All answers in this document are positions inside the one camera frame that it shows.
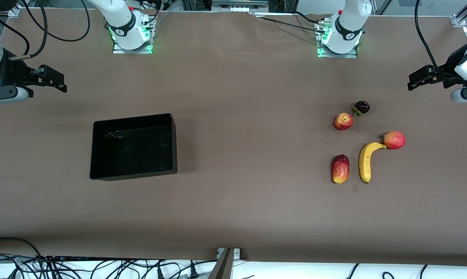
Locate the yellow banana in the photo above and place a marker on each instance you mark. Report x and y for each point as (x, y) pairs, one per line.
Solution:
(365, 162)

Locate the dark purple mangosteen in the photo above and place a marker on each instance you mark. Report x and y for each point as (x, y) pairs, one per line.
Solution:
(362, 107)

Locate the red yellow mango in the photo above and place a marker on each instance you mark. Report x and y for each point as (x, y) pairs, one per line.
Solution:
(340, 169)

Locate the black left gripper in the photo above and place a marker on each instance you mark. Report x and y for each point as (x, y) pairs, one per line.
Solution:
(447, 69)

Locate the red apple with stem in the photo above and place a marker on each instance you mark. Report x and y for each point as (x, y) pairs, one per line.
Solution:
(394, 140)

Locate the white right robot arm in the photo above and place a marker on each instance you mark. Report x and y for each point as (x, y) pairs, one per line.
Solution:
(124, 23)

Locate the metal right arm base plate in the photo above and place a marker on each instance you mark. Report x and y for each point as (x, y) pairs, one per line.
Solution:
(119, 51)

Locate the black plastic box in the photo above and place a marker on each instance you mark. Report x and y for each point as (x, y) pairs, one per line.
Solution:
(132, 151)

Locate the aluminium frame corner profile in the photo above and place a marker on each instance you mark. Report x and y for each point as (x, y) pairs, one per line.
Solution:
(12, 11)
(459, 20)

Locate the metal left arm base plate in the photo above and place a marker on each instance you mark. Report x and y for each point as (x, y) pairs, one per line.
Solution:
(340, 55)

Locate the white power strip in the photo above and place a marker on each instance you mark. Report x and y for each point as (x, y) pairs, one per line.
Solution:
(239, 7)

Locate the metal bracket with post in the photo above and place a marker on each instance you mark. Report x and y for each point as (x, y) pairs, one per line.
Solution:
(222, 267)

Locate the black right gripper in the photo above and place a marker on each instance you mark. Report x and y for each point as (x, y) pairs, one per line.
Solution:
(9, 74)

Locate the small red yellow apple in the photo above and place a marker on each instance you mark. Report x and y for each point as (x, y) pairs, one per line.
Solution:
(343, 121)

